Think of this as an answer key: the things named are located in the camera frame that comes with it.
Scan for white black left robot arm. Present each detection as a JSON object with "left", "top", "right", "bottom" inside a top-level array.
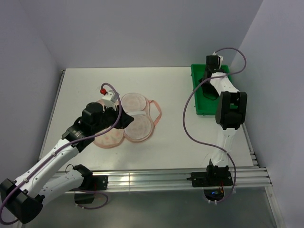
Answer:
[{"left": 0, "top": 102, "right": 134, "bottom": 224}]

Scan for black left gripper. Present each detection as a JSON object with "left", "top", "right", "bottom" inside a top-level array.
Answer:
[{"left": 92, "top": 102, "right": 134, "bottom": 133}]

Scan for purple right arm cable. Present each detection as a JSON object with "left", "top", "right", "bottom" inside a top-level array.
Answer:
[{"left": 183, "top": 47, "right": 247, "bottom": 205}]

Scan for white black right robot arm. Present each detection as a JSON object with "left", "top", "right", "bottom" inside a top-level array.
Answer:
[{"left": 202, "top": 53, "right": 247, "bottom": 168}]

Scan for floral pink mesh laundry bag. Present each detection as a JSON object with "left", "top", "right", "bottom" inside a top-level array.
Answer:
[{"left": 94, "top": 93, "right": 162, "bottom": 149}]

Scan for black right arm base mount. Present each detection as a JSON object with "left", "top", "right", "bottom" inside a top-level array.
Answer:
[{"left": 187, "top": 164, "right": 235, "bottom": 205}]

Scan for green plastic tray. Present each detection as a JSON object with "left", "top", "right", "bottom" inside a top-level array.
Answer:
[{"left": 190, "top": 63, "right": 235, "bottom": 117}]

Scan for aluminium table frame rail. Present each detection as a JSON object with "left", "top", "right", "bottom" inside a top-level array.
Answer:
[{"left": 23, "top": 70, "right": 273, "bottom": 193}]

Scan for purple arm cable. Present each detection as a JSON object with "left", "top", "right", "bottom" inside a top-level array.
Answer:
[
  {"left": 183, "top": 47, "right": 247, "bottom": 205},
  {"left": 0, "top": 82, "right": 123, "bottom": 224}
]

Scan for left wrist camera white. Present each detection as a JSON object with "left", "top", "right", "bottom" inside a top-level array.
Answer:
[{"left": 99, "top": 88, "right": 118, "bottom": 109}]

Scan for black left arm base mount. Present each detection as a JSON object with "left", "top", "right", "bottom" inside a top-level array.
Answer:
[{"left": 74, "top": 175, "right": 109, "bottom": 210}]

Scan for black bra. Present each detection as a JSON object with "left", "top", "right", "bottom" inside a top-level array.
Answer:
[{"left": 202, "top": 82, "right": 219, "bottom": 101}]

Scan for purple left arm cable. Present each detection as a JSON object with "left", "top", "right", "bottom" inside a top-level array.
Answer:
[{"left": 0, "top": 82, "right": 123, "bottom": 224}]

